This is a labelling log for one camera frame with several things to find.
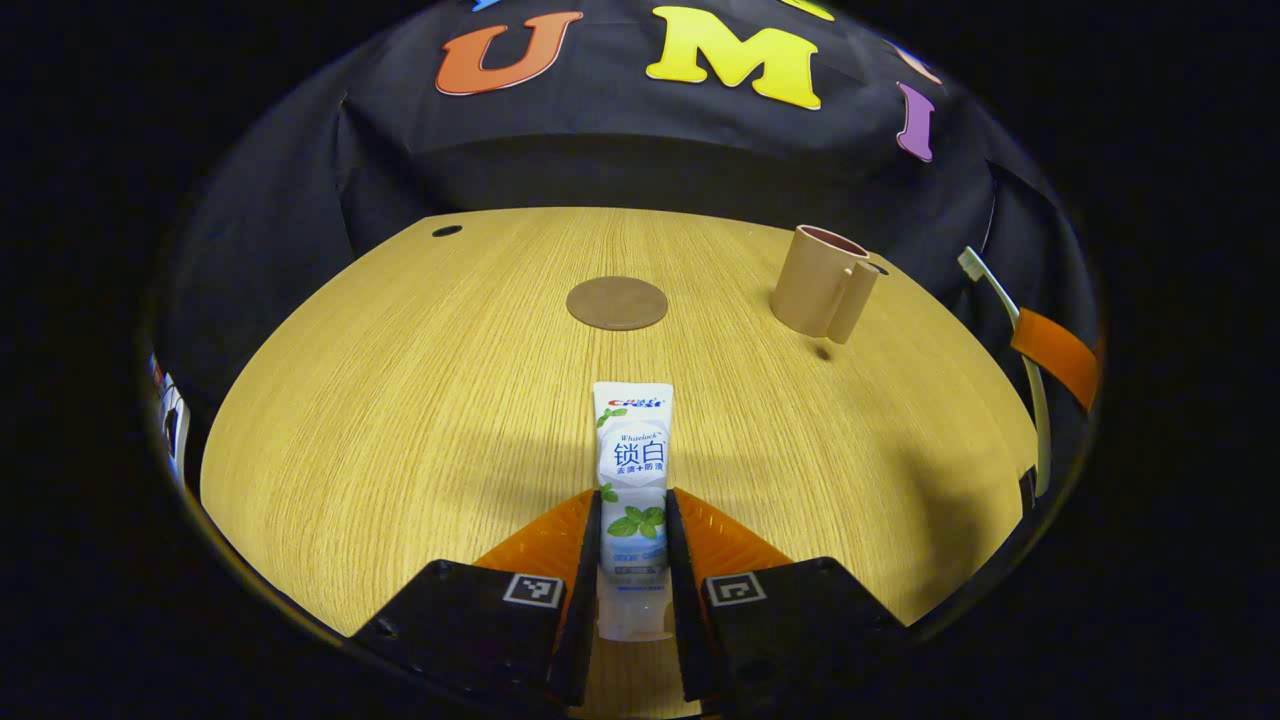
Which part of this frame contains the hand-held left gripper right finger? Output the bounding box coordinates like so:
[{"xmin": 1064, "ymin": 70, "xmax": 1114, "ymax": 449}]
[{"xmin": 665, "ymin": 488, "xmax": 911, "ymax": 713}]

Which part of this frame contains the white toothbrush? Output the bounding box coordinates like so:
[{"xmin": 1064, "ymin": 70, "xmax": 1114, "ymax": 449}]
[{"xmin": 958, "ymin": 246, "xmax": 1053, "ymax": 498}]

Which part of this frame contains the white toothpaste tube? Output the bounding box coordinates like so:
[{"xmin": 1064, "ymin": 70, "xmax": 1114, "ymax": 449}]
[{"xmin": 593, "ymin": 381, "xmax": 675, "ymax": 642}]

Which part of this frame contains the black backdrop cloth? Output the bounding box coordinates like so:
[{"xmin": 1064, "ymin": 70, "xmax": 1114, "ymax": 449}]
[{"xmin": 160, "ymin": 0, "xmax": 1101, "ymax": 481}]

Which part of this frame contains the beige cup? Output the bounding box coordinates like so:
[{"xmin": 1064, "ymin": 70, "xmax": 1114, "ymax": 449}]
[{"xmin": 770, "ymin": 225, "xmax": 881, "ymax": 345}]

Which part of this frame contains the round brown coaster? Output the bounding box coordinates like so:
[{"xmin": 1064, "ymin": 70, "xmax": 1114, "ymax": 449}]
[{"xmin": 566, "ymin": 276, "xmax": 670, "ymax": 332}]

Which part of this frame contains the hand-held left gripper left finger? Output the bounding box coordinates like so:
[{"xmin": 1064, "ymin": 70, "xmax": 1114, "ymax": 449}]
[{"xmin": 350, "ymin": 488, "xmax": 604, "ymax": 709}]

